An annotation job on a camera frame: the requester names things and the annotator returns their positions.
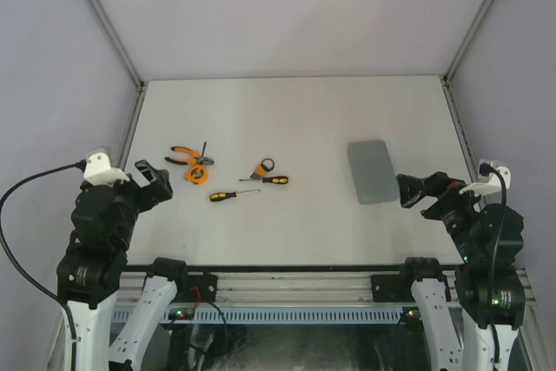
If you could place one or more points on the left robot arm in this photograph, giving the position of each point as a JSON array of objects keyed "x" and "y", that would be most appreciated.
[{"x": 88, "y": 276}]

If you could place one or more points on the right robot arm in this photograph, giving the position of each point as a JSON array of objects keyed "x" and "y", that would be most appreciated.
[{"x": 487, "y": 234}]

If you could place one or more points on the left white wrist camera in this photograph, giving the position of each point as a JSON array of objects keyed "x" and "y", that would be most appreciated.
[{"x": 99, "y": 169}]

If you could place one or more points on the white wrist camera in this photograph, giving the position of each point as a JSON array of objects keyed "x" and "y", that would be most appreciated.
[
  {"x": 99, "y": 169},
  {"x": 493, "y": 177}
]

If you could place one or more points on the grey plastic tool case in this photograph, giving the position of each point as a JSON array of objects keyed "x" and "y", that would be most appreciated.
[{"x": 372, "y": 172}]

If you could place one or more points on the aluminium front rail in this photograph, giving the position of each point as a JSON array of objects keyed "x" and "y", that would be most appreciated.
[{"x": 342, "y": 288}]

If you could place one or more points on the right aluminium frame post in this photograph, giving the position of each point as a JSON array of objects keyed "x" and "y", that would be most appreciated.
[{"x": 472, "y": 31}]

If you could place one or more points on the slotted grey cable duct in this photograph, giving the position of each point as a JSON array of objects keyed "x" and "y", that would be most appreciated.
[{"x": 284, "y": 315}]

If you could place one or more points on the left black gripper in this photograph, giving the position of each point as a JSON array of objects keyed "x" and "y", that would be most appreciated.
[{"x": 157, "y": 189}]

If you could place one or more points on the aluminium frame post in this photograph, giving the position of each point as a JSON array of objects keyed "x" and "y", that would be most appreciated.
[
  {"x": 472, "y": 31},
  {"x": 115, "y": 41}
]

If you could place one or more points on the hex key set orange holder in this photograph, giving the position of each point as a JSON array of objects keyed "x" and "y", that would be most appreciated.
[{"x": 266, "y": 165}]

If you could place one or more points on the upper black yellow screwdriver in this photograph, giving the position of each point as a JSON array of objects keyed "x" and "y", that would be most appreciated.
[{"x": 276, "y": 180}]

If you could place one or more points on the orange tape measure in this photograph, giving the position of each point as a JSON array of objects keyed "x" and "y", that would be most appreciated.
[{"x": 197, "y": 174}]

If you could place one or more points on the lower black yellow screwdriver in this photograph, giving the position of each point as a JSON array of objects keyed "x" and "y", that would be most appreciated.
[{"x": 222, "y": 196}]

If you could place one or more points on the left aluminium frame post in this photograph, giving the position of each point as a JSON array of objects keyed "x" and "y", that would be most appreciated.
[{"x": 115, "y": 41}]

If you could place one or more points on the black yellow screwdriver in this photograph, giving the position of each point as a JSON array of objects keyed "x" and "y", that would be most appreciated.
[
  {"x": 276, "y": 180},
  {"x": 222, "y": 196}
]

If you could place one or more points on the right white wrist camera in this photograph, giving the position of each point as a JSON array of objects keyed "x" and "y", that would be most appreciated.
[{"x": 493, "y": 177}]

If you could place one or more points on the orange handled pliers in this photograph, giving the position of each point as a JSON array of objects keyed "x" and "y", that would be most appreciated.
[{"x": 188, "y": 157}]

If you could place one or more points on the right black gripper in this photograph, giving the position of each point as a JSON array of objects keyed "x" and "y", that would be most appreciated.
[{"x": 439, "y": 183}]

